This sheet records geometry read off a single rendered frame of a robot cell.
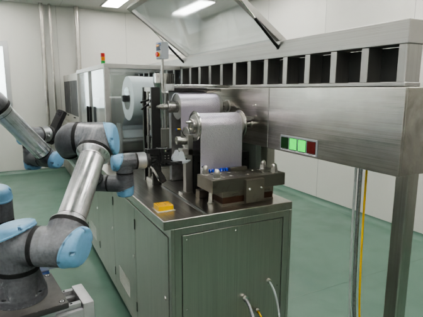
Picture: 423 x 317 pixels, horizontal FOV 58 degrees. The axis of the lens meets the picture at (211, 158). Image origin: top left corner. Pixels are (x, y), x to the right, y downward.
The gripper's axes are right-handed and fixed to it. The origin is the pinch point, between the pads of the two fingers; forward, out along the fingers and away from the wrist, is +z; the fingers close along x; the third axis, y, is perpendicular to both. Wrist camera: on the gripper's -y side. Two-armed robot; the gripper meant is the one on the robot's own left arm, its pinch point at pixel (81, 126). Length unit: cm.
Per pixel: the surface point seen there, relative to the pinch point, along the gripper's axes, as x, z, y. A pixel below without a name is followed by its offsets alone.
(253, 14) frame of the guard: 77, 26, -64
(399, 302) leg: 162, 17, 42
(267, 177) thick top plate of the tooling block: 96, 28, 9
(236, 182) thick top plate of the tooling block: 86, 13, 11
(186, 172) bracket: 56, 18, 14
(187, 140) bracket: 54, 18, -2
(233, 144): 74, 32, -2
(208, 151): 66, 20, 2
